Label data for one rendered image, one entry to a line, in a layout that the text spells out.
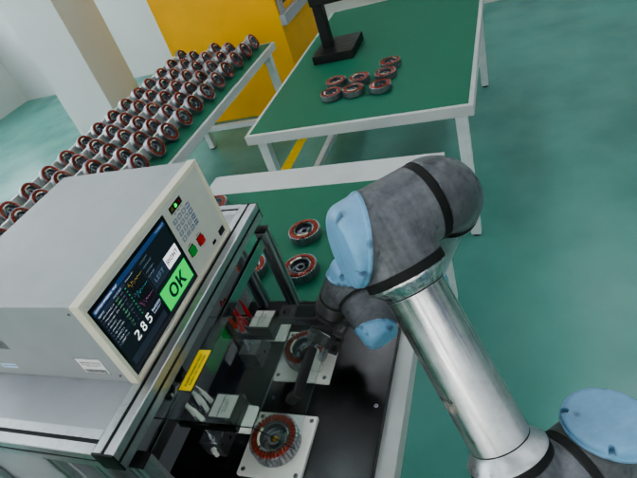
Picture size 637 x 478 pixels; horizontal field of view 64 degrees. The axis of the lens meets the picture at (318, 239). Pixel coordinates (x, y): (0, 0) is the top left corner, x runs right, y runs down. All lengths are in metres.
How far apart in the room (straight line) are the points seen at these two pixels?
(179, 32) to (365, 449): 4.16
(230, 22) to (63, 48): 1.37
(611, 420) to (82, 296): 0.80
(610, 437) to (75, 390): 0.89
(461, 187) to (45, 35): 4.51
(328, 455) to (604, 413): 0.59
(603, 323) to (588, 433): 1.57
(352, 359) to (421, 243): 0.69
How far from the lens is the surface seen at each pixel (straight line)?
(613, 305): 2.42
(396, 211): 0.65
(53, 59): 5.04
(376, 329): 1.02
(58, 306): 0.94
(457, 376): 0.70
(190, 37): 4.83
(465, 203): 0.70
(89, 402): 1.06
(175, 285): 1.08
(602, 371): 2.21
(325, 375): 1.29
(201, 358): 1.06
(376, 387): 1.25
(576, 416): 0.82
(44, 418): 1.11
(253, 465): 1.23
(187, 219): 1.12
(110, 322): 0.95
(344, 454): 1.18
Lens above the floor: 1.77
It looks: 36 degrees down
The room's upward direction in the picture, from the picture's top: 20 degrees counter-clockwise
